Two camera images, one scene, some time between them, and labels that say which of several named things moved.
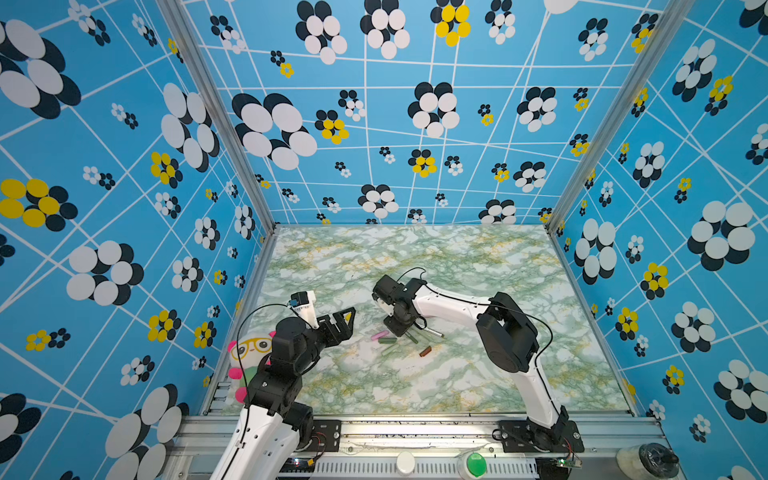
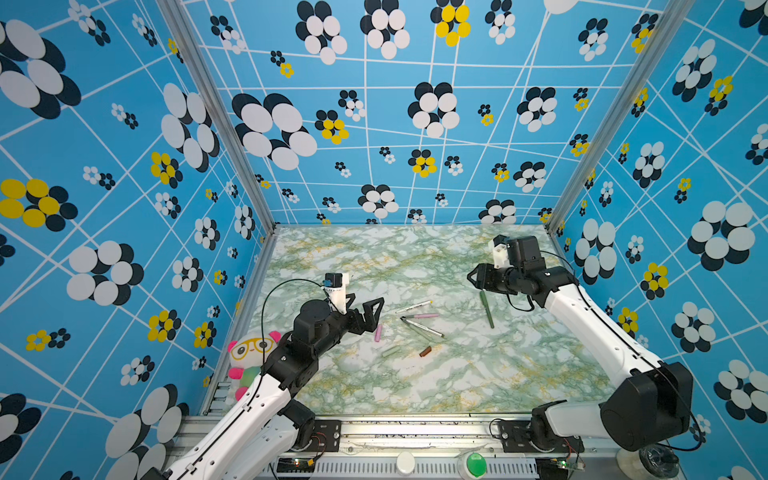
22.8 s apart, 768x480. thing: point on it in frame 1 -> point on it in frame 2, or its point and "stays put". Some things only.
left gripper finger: [344, 320] -> [371, 317]
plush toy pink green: [246, 355] stays put
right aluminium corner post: [671, 19] stays put
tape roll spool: [648, 461] stays put
